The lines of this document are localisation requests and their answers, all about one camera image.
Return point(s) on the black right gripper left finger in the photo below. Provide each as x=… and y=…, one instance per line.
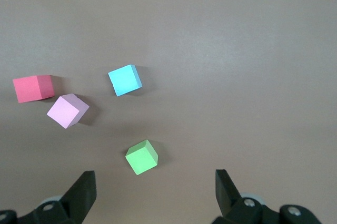
x=76, y=200

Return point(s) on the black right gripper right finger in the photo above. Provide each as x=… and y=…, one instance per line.
x=227, y=197

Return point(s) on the pink foam block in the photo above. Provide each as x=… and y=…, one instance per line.
x=64, y=112

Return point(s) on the green foam block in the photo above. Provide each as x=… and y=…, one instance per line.
x=139, y=159

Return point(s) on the red foam block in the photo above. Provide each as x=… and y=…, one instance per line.
x=29, y=90

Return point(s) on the blue foam block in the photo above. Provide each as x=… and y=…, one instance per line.
x=123, y=80

